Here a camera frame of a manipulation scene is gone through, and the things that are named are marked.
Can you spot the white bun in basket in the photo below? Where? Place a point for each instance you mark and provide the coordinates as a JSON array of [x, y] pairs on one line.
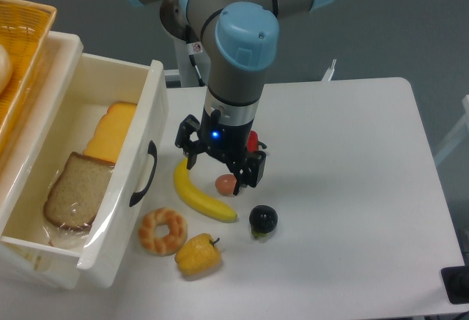
[[6, 68]]

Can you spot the glazed ring donut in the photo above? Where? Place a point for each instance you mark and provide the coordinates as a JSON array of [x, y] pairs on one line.
[[162, 232]]

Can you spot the brown bread slice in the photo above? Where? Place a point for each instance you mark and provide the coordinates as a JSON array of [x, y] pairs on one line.
[[75, 197]]

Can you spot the white frame at right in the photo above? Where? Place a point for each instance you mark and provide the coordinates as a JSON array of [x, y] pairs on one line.
[[454, 137]]

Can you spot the orange wicker basket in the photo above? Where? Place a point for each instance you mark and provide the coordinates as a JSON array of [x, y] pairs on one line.
[[24, 28]]

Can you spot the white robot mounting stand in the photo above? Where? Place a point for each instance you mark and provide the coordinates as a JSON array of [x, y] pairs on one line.
[[193, 63]]

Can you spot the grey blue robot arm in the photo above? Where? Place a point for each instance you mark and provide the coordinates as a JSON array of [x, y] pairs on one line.
[[240, 38]]

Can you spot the black drawer handle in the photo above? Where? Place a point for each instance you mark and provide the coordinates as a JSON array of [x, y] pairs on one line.
[[149, 174]]

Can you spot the yellow bell pepper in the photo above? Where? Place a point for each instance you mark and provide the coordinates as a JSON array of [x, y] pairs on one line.
[[198, 254]]

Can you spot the red pepper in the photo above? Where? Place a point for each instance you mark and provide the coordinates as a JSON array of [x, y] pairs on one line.
[[253, 143]]

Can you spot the brown egg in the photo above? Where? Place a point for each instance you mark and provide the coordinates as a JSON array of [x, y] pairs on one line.
[[225, 184]]

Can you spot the black device at table edge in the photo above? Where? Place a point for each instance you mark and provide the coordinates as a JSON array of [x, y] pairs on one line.
[[455, 280]]

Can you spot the yellow banana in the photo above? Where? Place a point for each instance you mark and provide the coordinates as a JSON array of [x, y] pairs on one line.
[[198, 200]]

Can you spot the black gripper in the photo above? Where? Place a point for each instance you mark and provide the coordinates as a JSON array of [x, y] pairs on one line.
[[224, 143]]

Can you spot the dark purple eggplant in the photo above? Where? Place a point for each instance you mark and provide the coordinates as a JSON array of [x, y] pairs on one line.
[[263, 220]]

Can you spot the white plastic drawer box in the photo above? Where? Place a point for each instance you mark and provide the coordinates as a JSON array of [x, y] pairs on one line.
[[73, 91]]

